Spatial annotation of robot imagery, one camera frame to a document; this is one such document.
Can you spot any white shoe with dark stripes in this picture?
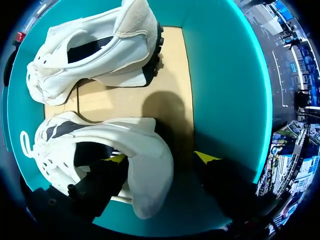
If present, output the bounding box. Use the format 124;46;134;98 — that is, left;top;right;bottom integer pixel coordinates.
19;110;175;220

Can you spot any teal shoebox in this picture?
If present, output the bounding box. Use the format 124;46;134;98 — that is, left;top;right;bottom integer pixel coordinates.
1;0;273;230

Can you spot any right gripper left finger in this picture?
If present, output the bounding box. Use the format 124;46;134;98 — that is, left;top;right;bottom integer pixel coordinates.
67;153;130;218

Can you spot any white shoe with beige heel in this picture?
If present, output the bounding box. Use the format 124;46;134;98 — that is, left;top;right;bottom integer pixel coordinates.
26;0;165;106

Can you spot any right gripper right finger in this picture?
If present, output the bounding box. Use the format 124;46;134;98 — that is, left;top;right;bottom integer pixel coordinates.
193;150;261;226

